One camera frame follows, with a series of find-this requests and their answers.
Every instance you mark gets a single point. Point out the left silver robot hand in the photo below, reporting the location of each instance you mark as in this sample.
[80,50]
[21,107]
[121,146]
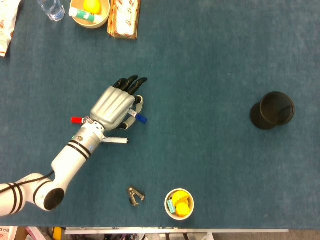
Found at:
[112,105]

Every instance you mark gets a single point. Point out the blue capped whiteboard marker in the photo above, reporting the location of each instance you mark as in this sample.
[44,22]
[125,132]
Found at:
[141,118]

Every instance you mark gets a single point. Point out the black capped whiteboard marker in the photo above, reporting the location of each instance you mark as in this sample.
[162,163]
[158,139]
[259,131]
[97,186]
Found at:
[117,140]

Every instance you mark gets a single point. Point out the red capped whiteboard marker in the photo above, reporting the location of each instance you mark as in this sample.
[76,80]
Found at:
[76,120]

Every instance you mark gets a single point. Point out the black pen cup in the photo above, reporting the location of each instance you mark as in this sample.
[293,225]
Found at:
[257,120]

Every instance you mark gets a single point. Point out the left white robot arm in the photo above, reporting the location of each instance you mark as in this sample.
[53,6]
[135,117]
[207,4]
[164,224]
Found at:
[70,160]

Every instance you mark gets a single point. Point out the beige round bowl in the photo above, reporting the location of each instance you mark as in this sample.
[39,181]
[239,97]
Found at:
[87,24]

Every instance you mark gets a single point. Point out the red white snack package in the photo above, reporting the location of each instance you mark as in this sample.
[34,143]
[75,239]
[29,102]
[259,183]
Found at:
[123,20]

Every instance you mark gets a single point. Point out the black metal staple remover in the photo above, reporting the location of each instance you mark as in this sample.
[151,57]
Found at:
[135,196]

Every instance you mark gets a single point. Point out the green white glue stick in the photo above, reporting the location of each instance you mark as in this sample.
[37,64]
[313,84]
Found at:
[85,15]

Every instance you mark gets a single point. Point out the blue felt table cover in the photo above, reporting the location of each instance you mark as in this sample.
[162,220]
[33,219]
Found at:
[200,62]

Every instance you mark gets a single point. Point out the yellow lemon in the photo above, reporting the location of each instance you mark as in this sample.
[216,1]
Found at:
[92,6]

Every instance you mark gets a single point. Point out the clear plastic water bottle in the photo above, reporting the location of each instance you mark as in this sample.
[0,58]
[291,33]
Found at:
[53,11]

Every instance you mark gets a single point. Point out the yellow cracked eggshell toy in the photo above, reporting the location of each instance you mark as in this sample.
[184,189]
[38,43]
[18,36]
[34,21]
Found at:
[180,196]

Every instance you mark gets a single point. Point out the small beige paper cup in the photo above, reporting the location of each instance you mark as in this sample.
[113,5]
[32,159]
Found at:
[166,205]

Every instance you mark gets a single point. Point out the teal eraser block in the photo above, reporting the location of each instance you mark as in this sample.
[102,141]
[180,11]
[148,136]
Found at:
[171,206]

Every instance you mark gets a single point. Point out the yellow round toy ball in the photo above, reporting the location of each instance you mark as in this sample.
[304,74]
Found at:
[182,209]

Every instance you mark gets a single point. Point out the white crumpled snack bag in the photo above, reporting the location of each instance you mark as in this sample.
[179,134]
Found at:
[6,25]

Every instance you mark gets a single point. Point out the yellow object under table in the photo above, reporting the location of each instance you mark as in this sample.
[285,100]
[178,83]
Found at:
[57,233]

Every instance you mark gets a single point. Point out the aluminium table edge bar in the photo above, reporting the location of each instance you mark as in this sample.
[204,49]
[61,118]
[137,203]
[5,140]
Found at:
[175,231]

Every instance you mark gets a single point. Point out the white printed box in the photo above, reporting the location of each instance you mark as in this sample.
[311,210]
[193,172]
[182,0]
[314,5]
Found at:
[7,233]

